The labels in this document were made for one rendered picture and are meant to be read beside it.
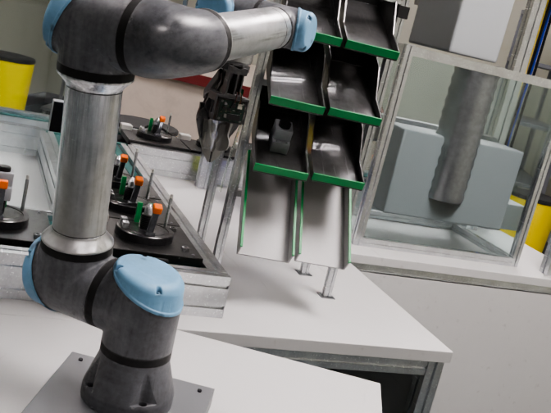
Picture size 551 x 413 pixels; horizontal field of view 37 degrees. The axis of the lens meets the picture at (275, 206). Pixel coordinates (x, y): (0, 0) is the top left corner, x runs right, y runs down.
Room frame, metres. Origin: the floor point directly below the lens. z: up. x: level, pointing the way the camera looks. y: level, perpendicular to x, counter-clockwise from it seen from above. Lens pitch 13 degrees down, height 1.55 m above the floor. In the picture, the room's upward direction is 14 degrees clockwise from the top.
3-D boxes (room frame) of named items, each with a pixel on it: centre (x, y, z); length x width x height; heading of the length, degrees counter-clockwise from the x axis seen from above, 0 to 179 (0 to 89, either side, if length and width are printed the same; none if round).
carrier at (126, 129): (3.22, 0.53, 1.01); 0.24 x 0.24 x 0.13; 22
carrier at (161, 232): (1.89, 0.29, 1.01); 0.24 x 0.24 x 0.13; 22
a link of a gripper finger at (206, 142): (1.68, 0.17, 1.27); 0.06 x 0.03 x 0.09; 22
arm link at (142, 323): (1.25, 0.17, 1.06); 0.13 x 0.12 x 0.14; 71
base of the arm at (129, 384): (1.25, 0.17, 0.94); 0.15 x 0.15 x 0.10
